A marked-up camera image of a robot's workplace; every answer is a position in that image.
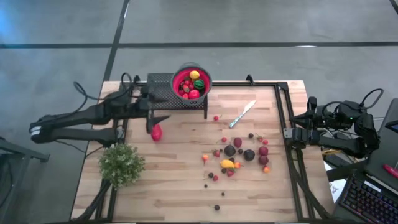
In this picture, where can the red collapsible colander grey rim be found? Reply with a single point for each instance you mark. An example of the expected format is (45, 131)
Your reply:
(206, 76)

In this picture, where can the black aluminium table frame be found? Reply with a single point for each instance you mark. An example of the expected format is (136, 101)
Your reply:
(236, 84)

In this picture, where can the potted plant white flowers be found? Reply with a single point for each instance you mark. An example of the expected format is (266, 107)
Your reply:
(119, 166)

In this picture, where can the black perforated metal shelf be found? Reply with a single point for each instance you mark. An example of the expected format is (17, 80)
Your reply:
(161, 93)

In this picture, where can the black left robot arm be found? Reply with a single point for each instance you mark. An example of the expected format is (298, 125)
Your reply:
(77, 115)

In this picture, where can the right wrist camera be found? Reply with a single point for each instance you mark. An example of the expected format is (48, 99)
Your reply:
(312, 102)

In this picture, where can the pink-red apple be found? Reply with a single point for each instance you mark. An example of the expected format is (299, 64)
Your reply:
(194, 94)

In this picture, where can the black cherry green stem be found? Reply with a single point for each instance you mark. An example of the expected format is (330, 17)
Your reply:
(216, 207)
(211, 175)

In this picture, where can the dark purple round fruit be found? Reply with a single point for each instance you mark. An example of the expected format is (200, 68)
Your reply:
(229, 150)
(249, 154)

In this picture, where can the large red pepper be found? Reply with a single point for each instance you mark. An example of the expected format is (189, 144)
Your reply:
(156, 133)

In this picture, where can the grey laptop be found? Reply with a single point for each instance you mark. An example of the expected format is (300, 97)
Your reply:
(382, 149)

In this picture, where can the maroon plum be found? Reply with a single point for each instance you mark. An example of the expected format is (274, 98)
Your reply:
(263, 160)
(237, 142)
(263, 151)

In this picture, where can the yellow lemon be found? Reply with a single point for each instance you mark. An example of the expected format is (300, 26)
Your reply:
(194, 74)

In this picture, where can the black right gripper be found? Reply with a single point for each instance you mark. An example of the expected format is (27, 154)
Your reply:
(326, 119)

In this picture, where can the laptop keyboard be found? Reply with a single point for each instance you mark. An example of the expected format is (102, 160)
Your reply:
(367, 199)

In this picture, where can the small red cherry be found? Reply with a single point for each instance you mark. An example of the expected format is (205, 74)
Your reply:
(216, 118)
(224, 139)
(260, 138)
(181, 92)
(185, 96)
(265, 142)

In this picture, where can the black side table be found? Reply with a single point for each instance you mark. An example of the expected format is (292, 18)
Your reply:
(18, 151)

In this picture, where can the blackberry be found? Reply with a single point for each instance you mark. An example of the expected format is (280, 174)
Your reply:
(224, 170)

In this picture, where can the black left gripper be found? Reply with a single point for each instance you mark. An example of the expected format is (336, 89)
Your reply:
(138, 105)

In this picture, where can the white paper sheet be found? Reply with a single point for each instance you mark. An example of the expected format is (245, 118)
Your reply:
(337, 189)

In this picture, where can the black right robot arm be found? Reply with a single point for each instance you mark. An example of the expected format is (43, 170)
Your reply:
(335, 143)

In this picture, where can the small orange peach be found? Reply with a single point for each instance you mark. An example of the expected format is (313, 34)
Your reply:
(237, 165)
(205, 158)
(266, 169)

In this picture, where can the red pen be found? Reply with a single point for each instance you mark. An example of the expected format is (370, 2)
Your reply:
(390, 170)

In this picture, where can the small green watermelon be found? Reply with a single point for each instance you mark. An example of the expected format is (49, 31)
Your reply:
(199, 84)

